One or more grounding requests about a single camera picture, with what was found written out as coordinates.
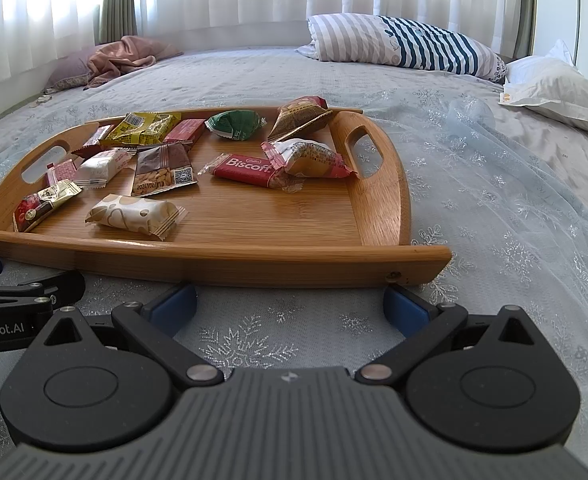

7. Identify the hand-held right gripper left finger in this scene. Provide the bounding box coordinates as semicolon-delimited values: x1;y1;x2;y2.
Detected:
26;283;225;389

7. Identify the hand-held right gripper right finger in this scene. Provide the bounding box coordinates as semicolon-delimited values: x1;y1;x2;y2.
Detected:
355;283;562;388

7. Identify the red black gold-ended packet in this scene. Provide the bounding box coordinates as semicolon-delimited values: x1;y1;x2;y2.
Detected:
12;178;83;234

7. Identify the cream spotted snack packet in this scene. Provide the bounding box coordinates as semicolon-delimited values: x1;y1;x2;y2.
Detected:
84;193;188;241

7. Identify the dark red candy clear wrapper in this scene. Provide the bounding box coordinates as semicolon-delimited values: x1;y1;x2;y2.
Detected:
46;158;78;187

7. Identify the wooden serving tray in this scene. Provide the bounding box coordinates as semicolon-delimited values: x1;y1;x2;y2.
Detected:
0;105;453;289

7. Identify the brown peanut packet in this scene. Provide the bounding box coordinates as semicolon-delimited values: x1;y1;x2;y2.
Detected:
131;141;198;197

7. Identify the white cake clear wrapper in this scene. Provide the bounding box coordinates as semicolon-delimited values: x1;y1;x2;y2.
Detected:
73;147;138;190

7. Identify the red biscuit packet white lettering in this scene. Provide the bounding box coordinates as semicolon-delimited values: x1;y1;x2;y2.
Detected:
198;152;288;191

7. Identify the maroon snack bar packet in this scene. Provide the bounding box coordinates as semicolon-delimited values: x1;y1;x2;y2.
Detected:
71;123;116;159

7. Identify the red pistachio snack bag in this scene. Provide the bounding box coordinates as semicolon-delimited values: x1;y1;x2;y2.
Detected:
261;138;360;181

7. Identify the bright red snack bar packet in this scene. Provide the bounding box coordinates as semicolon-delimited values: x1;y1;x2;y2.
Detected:
162;118;207;146

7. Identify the yellow snack packet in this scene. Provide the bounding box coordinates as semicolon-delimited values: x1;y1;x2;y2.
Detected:
98;111;183;149

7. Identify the green snack packet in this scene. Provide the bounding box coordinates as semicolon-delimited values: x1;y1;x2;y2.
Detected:
204;109;267;142

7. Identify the brown gold triangular snack packet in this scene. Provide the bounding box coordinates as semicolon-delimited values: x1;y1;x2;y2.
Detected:
266;95;335;144

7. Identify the purple pillow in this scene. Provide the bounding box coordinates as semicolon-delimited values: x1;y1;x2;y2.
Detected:
43;49;106;95

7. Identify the pink crumpled cloth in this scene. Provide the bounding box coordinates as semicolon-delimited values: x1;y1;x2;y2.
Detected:
82;34;185;91

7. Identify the blue white striped pillow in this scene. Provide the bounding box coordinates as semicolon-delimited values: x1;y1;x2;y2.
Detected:
294;13;509;85

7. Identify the white plastic bag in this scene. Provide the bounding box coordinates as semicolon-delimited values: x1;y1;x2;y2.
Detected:
498;38;588;137

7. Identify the green curtain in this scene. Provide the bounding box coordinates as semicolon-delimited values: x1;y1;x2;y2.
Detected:
98;0;140;46
516;0;538;59

